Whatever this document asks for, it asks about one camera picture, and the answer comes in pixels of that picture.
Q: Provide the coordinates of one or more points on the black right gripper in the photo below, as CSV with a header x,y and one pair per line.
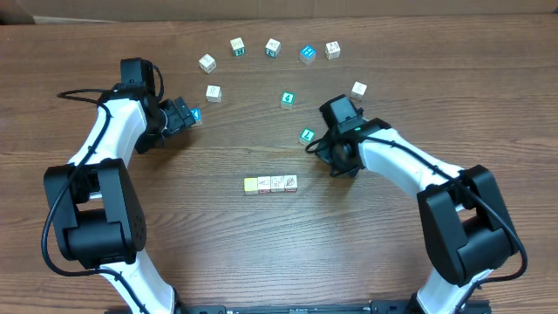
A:
x,y
325,153

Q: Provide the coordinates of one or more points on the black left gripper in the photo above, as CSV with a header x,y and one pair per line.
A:
x,y
179,112

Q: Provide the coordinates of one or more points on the blue X wooden block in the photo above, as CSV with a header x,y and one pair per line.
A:
x,y
196,112

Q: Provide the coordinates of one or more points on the number 2 wooden block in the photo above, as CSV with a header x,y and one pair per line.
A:
x,y
290,183

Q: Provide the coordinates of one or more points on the wooden block yellow blue side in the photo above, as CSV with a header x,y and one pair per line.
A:
x,y
207,63

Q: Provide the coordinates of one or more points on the red E wooden block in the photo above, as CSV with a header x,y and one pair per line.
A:
x,y
277,183

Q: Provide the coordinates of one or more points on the green 4 wooden block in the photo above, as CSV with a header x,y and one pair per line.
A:
x,y
287,100

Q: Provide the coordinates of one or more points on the red D wooden block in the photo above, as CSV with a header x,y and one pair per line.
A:
x,y
264,184

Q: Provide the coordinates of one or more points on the yellow top wooden block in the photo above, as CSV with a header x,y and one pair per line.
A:
x,y
251,186

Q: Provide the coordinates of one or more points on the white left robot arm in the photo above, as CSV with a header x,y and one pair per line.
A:
x,y
95,224

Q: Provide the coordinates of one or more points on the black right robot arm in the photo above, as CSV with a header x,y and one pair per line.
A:
x,y
469,235

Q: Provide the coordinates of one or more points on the green L wooden block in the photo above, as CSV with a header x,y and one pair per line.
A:
x,y
306,136

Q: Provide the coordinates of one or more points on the dark side wooden block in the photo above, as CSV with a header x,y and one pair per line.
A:
x,y
358,91

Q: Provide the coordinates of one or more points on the green R wooden block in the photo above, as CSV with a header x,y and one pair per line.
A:
x,y
238,47

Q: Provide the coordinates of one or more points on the blue top wooden block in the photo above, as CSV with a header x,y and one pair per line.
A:
x,y
307,54

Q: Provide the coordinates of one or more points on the green J wooden block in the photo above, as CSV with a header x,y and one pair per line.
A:
x,y
272,48

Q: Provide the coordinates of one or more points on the cardboard back panel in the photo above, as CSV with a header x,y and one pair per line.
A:
x,y
86,11

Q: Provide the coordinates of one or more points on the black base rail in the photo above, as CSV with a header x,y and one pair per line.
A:
x,y
296,309

